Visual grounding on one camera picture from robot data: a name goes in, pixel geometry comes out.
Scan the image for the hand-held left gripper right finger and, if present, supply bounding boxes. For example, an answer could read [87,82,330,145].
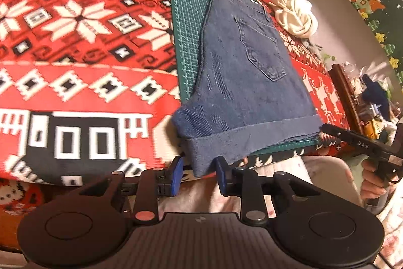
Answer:
[215,156,325,226]

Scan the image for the blue denim shorts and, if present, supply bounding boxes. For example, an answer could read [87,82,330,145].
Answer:
[172,0,323,178]

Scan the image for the white pink patterned fleece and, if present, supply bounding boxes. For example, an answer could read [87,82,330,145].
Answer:
[157,154,403,269]

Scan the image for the yellow plush toy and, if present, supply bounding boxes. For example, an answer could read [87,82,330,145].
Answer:
[363,119,383,139]

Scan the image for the wooden nightstand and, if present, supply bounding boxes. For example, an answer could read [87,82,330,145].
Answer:
[327,64,403,143]

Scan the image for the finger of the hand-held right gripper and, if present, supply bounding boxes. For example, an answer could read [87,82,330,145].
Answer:
[319,123,354,142]

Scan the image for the person's right hand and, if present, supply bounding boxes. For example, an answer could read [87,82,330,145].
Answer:
[361,159,396,204]

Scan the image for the navy blue cloth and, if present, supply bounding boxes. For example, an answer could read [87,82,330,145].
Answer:
[361,74,391,121]

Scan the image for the red patterned blanket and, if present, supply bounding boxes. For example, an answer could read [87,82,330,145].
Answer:
[0,0,350,219]

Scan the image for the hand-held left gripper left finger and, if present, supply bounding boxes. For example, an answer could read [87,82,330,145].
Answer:
[73,156,185,226]

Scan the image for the green cutting mat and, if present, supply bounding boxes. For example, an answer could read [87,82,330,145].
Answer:
[167,0,318,158]

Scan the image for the white hoodie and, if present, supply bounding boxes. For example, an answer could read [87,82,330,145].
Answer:
[271,0,318,38]

